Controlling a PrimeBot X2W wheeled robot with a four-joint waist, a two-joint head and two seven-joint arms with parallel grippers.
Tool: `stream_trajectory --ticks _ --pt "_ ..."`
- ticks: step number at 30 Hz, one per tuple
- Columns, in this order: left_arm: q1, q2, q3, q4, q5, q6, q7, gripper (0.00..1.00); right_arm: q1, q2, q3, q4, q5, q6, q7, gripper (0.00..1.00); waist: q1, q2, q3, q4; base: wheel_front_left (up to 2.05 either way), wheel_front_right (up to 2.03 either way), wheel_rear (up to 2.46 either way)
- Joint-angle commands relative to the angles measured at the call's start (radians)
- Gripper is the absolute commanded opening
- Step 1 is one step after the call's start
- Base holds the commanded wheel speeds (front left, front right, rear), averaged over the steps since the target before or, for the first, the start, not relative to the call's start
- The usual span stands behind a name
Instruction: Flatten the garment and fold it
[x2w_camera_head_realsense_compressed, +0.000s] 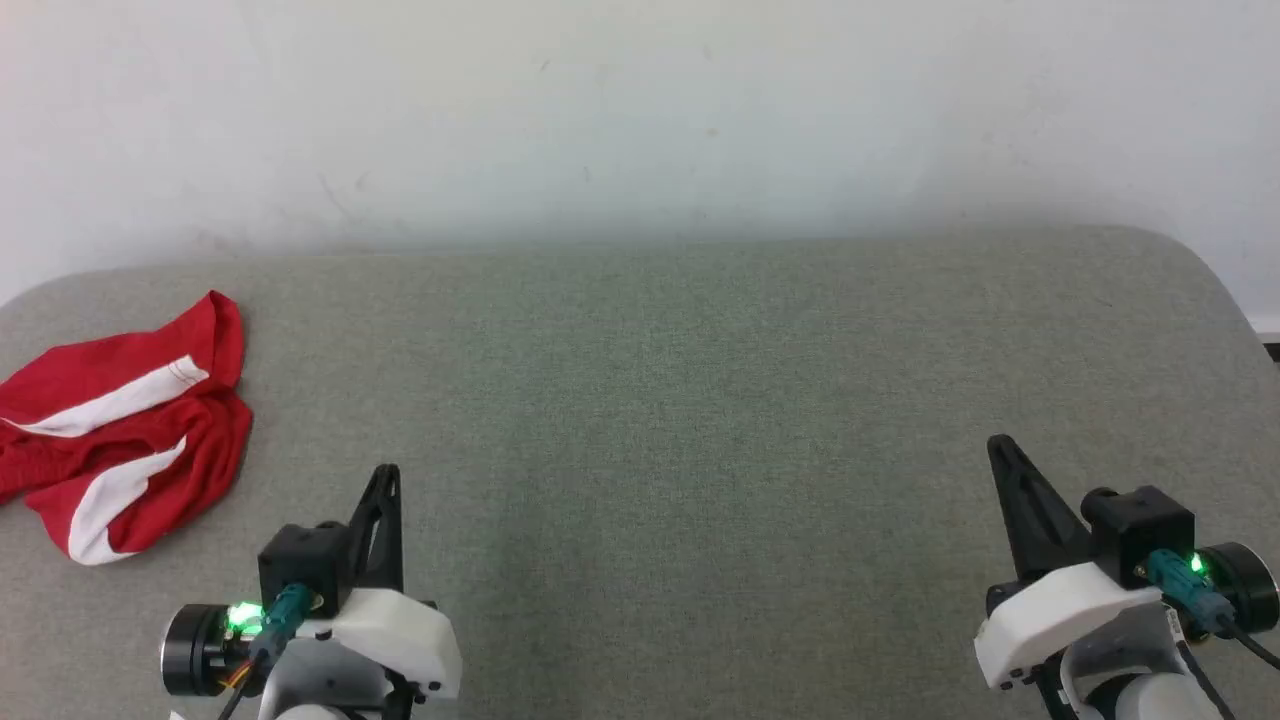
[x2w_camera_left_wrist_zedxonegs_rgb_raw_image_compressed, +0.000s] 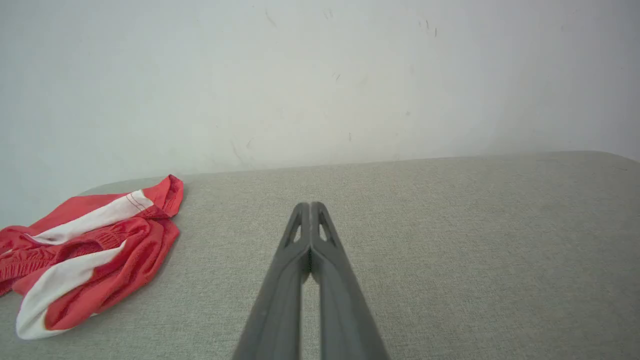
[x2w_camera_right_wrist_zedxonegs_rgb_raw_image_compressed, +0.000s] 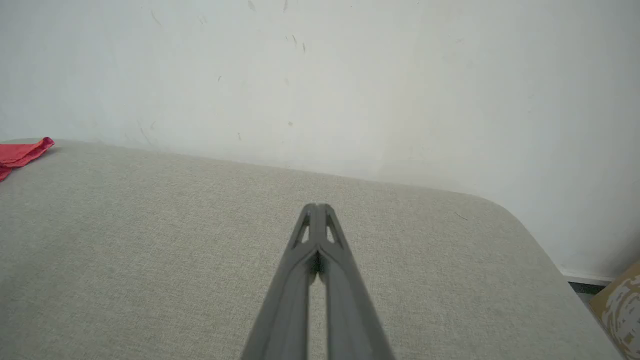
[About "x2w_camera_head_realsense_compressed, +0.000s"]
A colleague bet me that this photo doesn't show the right camera cable teal plug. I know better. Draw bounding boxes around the right camera cable teal plug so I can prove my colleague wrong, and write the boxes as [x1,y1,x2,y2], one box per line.
[1147,549,1280,671]

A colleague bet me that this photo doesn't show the grey fabric sofa cushion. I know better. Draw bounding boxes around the grey fabric sofa cushion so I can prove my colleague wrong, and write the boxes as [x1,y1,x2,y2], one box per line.
[0,225,1280,720]

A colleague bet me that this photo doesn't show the camera cable teal plug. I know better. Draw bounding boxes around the camera cable teal plug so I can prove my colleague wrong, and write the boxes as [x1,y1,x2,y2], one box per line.
[215,584,317,720]
[1147,549,1280,671]

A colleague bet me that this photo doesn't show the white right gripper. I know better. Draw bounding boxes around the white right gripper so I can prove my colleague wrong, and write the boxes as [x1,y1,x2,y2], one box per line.
[975,434,1280,703]

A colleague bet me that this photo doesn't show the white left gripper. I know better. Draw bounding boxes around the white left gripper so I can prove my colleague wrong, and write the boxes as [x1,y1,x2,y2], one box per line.
[160,464,463,720]

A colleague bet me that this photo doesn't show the left camera cable teal plug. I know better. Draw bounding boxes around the left camera cable teal plug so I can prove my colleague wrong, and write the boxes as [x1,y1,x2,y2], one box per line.
[215,584,317,720]

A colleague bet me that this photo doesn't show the red white Bulls shorts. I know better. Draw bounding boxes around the red white Bulls shorts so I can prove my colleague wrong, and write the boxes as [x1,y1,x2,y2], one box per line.
[0,290,254,567]

